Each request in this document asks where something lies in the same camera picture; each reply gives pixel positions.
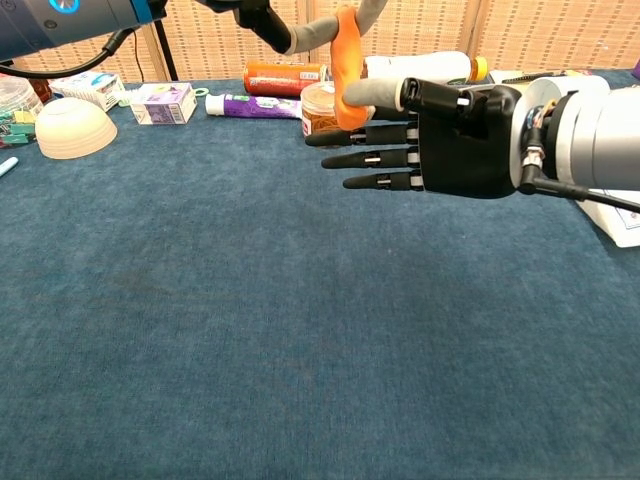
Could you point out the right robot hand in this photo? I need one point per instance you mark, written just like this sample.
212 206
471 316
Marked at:
465 145

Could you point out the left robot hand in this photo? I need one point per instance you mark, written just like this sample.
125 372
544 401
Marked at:
265 25

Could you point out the orange toy carrot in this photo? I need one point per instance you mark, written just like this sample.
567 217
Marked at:
347 60

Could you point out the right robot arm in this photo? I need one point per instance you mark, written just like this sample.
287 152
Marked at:
600 135

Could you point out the orange drink can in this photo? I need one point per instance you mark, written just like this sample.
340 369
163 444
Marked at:
280 79

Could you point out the yellow razor package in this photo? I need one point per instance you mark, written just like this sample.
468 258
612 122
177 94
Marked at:
505 77

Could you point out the purple white toothpaste tube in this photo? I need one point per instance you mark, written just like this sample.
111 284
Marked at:
250 106

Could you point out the white bottle yellow cap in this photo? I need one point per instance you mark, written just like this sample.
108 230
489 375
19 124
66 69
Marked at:
425 62

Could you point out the clear jar of rubber bands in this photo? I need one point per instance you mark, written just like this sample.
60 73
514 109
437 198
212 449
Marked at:
317 107

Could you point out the black stand pole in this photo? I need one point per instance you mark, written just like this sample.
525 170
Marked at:
167 50

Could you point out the purple white milk carton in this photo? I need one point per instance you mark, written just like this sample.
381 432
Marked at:
162 105

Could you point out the white printed bag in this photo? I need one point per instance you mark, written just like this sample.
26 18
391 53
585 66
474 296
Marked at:
620 225

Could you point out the purple box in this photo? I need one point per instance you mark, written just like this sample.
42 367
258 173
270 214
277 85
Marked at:
636 70

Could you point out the blue white milk carton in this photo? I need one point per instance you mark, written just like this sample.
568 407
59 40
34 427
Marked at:
85 85

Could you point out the cream bowl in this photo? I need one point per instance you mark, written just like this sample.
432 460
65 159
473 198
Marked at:
70 130

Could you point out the brown sauce bottle red label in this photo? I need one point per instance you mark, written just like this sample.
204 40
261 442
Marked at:
42 90

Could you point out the clear jar of binder clips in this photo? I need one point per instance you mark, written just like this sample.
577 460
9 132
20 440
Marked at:
15 97

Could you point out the light blue toothbrush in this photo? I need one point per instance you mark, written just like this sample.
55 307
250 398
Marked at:
6 167

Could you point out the dark blue tablecloth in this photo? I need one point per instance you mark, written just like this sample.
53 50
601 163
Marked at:
200 325

